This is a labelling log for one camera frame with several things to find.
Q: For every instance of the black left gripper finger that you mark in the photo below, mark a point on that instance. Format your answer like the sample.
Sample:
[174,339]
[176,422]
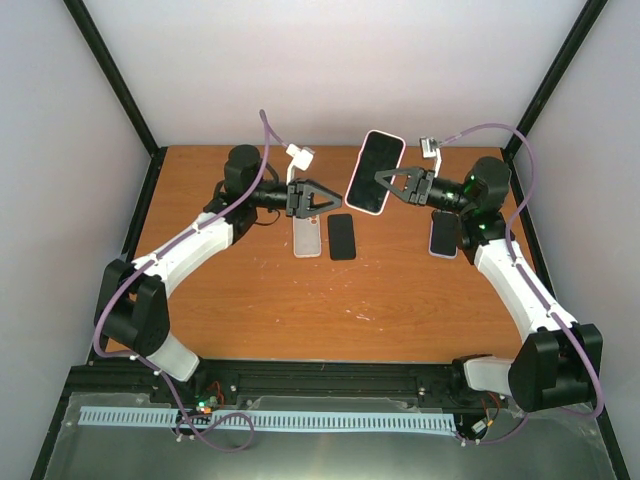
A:
[309,208]
[317,193]

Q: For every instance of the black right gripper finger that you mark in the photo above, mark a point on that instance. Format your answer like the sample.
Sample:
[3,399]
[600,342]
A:
[406,171]
[406,193]

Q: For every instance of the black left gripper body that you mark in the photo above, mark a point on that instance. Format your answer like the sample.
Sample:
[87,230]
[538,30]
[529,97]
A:
[291,201]

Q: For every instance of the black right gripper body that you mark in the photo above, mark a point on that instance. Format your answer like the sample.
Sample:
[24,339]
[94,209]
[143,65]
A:
[422,192]

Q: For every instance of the cream white phone case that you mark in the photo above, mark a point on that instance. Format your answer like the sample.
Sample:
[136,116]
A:
[307,237]

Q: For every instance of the black phone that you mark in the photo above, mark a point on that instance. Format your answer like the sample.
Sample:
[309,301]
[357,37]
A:
[342,245]

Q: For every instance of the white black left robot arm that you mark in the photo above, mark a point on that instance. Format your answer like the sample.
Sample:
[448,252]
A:
[132,308]

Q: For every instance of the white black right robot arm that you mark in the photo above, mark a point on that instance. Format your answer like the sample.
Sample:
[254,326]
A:
[546,329]

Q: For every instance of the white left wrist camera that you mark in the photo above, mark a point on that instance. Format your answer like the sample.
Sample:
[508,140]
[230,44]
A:
[301,159]

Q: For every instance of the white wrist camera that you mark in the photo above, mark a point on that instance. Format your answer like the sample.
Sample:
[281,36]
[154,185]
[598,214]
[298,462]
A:
[430,150]
[301,159]

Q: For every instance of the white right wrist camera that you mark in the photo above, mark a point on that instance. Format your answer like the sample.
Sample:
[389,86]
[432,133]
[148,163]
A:
[430,150]

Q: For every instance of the black left frame post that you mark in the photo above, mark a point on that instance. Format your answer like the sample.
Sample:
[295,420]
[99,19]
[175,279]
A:
[100,51]

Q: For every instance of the black frame post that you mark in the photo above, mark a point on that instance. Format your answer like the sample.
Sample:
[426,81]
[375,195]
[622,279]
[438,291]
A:
[100,51]
[579,31]

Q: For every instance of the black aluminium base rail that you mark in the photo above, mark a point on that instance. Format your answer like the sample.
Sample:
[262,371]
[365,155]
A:
[325,382]

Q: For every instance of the black right frame post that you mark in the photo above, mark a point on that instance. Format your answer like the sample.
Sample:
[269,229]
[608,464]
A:
[579,31]

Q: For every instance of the light blue slotted cable duct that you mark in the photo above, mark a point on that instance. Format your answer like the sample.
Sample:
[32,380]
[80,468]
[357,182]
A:
[275,421]

